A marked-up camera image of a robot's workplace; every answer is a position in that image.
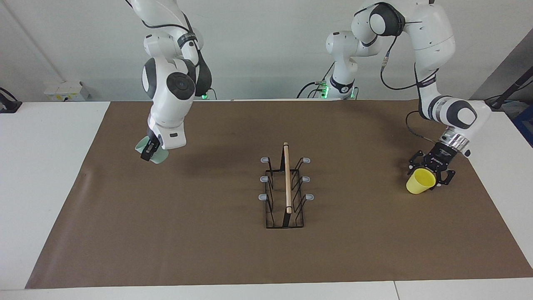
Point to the black clamp mount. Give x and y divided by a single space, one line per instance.
10 106

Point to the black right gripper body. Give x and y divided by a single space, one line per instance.
152 136

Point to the black stand pole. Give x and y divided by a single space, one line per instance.
514 86

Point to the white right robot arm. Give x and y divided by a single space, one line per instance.
170 104

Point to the white power strip box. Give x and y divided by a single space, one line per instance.
66 91

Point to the yellow plastic cup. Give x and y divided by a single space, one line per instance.
418 185

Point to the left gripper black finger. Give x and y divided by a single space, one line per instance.
418 160
444 178

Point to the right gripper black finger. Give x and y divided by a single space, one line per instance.
149 151

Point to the light green plastic cup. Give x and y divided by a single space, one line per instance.
160 156

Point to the brown paper table mat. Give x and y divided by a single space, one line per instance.
187 229

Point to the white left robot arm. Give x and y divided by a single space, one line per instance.
433 33

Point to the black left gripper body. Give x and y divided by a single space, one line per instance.
441 158

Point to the blue crate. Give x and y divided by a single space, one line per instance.
525 125

